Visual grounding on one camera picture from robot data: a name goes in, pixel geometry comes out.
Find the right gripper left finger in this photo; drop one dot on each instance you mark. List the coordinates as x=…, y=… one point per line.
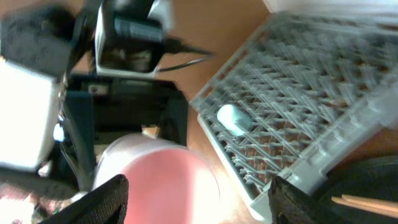
x=107, y=204

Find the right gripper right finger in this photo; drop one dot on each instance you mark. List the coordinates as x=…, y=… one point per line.
x=290, y=205

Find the pink cup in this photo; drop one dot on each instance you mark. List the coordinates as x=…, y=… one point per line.
x=167, y=182

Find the light blue cup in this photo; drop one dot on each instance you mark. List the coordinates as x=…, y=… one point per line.
x=234, y=120

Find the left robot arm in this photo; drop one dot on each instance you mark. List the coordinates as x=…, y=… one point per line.
x=72, y=81

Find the grey dishwasher rack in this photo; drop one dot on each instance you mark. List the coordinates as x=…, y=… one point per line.
x=315, y=86

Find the round black tray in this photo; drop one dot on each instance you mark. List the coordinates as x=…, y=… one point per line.
x=373, y=178

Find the wooden chopstick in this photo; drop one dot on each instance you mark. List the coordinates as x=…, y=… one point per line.
x=387, y=211
x=369, y=201

